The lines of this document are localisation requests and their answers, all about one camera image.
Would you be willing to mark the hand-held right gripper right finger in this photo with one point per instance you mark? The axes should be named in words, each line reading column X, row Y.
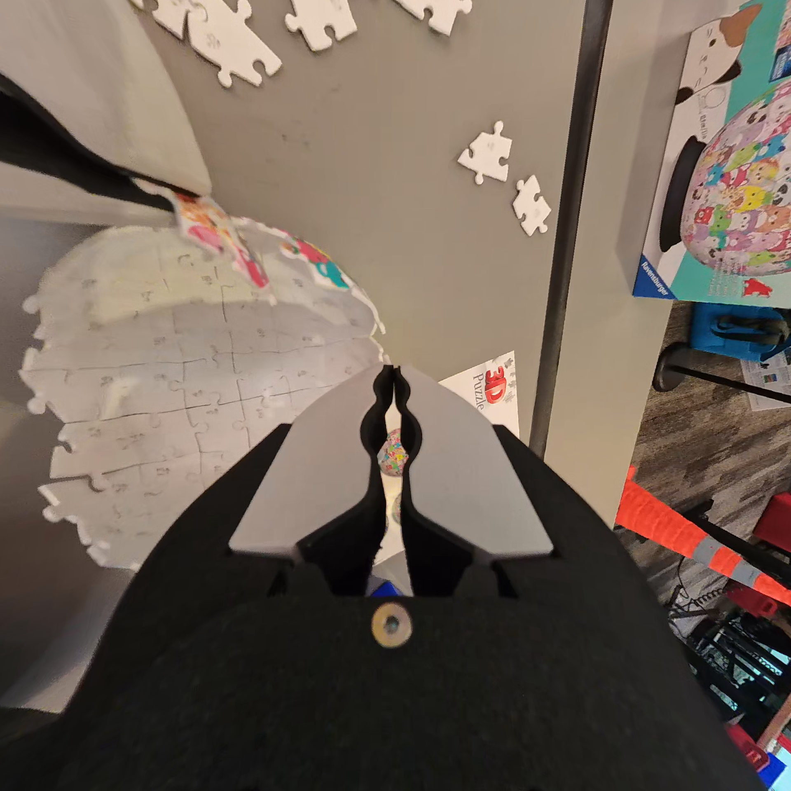
column 469, row 488

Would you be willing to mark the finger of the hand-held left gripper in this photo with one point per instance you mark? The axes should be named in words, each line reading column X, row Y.
column 92, row 62
column 62, row 191

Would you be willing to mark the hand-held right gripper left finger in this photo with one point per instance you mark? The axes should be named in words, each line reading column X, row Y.
column 309, row 482

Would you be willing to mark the colourful puzzle ball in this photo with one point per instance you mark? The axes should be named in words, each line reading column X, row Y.
column 154, row 371

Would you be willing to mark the puzzle instruction leaflet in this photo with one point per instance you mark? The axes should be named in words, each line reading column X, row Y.
column 488, row 389

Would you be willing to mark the colourful puzzle box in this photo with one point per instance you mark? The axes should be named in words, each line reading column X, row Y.
column 729, row 185

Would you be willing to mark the blue plastic bin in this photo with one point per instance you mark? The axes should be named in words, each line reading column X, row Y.
column 386, row 587

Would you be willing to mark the orange traffic cone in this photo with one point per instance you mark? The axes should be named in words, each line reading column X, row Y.
column 667, row 525

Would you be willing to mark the black tripod stand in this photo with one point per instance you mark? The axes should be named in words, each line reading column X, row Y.
column 670, row 371

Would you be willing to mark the blue bag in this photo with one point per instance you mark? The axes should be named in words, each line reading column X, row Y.
column 710, row 333

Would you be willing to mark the printed paper sheet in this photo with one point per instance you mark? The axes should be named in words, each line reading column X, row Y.
column 769, row 377

